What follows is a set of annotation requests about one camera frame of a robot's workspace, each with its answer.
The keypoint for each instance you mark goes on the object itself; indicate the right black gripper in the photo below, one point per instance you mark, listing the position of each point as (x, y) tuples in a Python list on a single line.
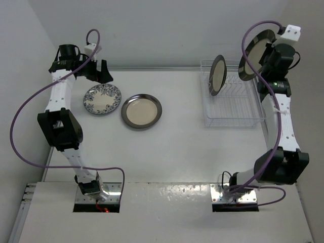
[(270, 47)]

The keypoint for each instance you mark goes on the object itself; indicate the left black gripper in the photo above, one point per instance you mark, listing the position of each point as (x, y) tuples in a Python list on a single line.
[(102, 76)]

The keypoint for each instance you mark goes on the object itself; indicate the silver rim plate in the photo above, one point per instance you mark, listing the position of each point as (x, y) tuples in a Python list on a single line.
[(141, 111), (218, 74)]

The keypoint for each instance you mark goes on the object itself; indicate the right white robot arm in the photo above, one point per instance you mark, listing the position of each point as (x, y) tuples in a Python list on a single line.
[(284, 161)]

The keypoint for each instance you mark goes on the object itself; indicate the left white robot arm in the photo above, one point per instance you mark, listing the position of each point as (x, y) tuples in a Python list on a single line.
[(59, 126)]

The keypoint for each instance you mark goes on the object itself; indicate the blue floral plate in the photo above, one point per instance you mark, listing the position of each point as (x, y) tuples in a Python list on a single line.
[(102, 99)]

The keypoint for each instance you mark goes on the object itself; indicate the silver rim plate on table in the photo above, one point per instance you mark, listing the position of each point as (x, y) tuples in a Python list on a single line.
[(141, 111)]

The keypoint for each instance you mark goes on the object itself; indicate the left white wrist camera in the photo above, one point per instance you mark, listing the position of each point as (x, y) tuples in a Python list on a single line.
[(90, 48)]

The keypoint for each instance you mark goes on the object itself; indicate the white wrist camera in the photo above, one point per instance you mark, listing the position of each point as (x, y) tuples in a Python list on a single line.
[(90, 48), (290, 36)]

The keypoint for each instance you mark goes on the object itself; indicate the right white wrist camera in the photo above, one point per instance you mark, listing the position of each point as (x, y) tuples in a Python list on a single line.
[(290, 36)]

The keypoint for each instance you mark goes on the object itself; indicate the white wire dish rack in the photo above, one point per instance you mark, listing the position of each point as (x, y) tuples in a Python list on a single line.
[(236, 106)]

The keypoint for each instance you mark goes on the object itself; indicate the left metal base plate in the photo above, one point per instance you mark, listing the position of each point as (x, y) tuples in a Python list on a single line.
[(114, 192)]

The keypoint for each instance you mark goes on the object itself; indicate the metal base plate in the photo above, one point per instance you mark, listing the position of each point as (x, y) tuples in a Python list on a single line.
[(114, 192), (221, 196)]

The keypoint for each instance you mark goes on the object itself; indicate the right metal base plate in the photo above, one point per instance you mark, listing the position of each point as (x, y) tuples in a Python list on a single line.
[(221, 196)]

